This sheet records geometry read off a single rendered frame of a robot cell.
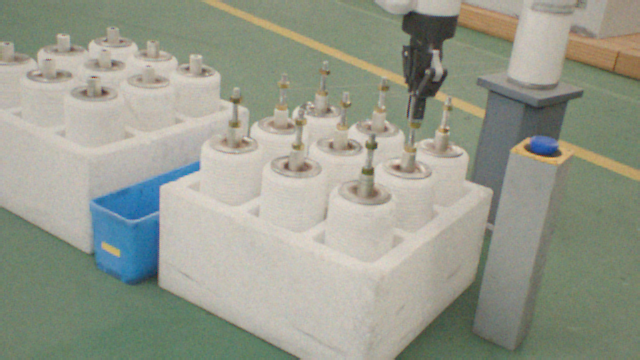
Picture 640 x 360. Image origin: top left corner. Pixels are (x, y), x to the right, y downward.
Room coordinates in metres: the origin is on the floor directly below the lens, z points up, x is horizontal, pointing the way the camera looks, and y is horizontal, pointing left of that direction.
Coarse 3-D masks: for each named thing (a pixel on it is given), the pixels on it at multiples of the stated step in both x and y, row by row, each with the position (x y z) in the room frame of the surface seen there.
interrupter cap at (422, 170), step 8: (392, 160) 1.08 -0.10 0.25; (416, 160) 1.09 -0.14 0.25; (384, 168) 1.04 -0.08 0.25; (392, 168) 1.05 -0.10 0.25; (416, 168) 1.06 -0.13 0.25; (424, 168) 1.06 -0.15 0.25; (400, 176) 1.02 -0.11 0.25; (408, 176) 1.02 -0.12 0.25; (416, 176) 1.03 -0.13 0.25; (424, 176) 1.03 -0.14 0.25
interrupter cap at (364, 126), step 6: (366, 120) 1.25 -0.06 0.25; (360, 126) 1.22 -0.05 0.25; (366, 126) 1.22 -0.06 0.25; (390, 126) 1.23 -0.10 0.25; (396, 126) 1.23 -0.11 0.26; (360, 132) 1.19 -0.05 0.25; (366, 132) 1.19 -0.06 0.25; (378, 132) 1.20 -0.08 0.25; (384, 132) 1.20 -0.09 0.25; (390, 132) 1.20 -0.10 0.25; (396, 132) 1.20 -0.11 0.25
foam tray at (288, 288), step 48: (192, 192) 1.04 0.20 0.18; (480, 192) 1.16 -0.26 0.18; (192, 240) 1.02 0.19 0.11; (240, 240) 0.97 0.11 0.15; (288, 240) 0.93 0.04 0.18; (432, 240) 0.99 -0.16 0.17; (480, 240) 1.17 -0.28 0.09; (192, 288) 1.01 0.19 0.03; (240, 288) 0.96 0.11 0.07; (288, 288) 0.92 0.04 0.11; (336, 288) 0.88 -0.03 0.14; (384, 288) 0.87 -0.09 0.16; (432, 288) 1.01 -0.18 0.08; (288, 336) 0.92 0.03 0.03; (336, 336) 0.88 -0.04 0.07; (384, 336) 0.89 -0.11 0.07
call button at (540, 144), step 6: (534, 138) 1.03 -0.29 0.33; (540, 138) 1.04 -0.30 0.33; (546, 138) 1.04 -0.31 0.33; (534, 144) 1.02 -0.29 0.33; (540, 144) 1.01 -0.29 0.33; (546, 144) 1.01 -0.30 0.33; (552, 144) 1.02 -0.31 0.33; (558, 144) 1.02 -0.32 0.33; (534, 150) 1.02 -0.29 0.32; (540, 150) 1.02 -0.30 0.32; (546, 150) 1.01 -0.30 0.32; (552, 150) 1.01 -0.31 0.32
